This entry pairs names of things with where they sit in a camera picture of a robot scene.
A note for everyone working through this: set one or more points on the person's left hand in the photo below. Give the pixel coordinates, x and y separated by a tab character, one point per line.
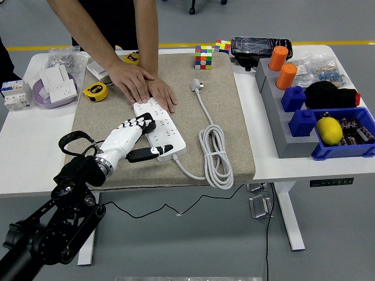
165	96

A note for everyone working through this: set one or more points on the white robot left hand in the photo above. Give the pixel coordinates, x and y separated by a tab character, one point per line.
120	142

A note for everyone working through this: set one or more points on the person's right hand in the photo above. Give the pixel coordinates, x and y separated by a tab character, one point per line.
132	82

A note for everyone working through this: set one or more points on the white power strip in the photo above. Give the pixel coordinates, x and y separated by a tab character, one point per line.
173	137

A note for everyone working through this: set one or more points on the person's left forearm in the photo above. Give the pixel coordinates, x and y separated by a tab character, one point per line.
146	38

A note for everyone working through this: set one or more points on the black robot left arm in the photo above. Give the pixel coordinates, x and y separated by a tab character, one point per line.
58	228

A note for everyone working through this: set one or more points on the person's right forearm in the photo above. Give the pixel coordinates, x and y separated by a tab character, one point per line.
85	32

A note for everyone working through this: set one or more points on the white three-pin plug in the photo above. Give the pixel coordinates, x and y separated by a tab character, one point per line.
197	86

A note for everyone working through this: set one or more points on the yellow tape measure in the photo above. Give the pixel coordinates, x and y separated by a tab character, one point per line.
95	92
132	58

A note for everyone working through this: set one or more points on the grey-brown mat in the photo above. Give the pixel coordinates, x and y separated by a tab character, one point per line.
164	172

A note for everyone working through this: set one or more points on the colourful puzzle cube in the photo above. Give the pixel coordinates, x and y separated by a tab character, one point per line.
223	47
204	58

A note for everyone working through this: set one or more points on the person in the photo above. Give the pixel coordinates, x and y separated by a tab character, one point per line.
4	64
118	17

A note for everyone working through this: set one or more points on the clear bag metal screws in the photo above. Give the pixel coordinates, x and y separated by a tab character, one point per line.
64	60

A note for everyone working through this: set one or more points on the white blank panel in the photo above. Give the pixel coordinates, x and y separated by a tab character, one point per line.
55	74

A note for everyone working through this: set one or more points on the black chair base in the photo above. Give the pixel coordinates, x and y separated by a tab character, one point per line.
192	11

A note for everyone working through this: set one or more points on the purple bowl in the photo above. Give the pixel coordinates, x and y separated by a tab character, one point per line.
39	101

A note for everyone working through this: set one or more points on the black film-wrapped box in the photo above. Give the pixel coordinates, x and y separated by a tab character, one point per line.
253	47

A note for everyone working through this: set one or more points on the white circuit breaker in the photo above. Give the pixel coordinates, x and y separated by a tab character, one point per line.
15	95

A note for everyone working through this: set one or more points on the orange cylinder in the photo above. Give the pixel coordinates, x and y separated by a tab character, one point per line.
286	77
278	58

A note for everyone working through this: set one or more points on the grey stepped block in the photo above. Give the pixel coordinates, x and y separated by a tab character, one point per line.
282	137

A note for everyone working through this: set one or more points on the blue plastic block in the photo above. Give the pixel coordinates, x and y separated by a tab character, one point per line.
302	123
293	99

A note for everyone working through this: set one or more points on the clear bag white parts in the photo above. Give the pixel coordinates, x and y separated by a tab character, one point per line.
305	73

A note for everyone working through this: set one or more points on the black fabric item red tip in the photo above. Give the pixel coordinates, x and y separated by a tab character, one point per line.
326	95

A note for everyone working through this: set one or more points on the clear bag blue parts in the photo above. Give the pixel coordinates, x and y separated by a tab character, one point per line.
330	73

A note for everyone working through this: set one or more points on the yellow lemon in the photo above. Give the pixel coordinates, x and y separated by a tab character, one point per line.
329	131

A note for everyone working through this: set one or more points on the black table control panel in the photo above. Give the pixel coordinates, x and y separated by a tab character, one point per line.
331	182

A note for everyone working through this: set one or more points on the blue plastic bin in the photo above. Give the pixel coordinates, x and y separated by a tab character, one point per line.
346	150

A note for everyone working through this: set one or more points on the dark electronic parts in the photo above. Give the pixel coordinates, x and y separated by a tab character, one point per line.
357	130

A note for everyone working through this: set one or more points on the white wall switch panel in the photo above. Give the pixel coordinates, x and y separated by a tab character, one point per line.
97	67

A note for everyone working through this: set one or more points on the white wall socket panel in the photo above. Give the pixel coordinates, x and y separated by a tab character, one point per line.
63	91

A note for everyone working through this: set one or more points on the metal bracket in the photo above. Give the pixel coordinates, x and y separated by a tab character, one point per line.
256	187
260	206

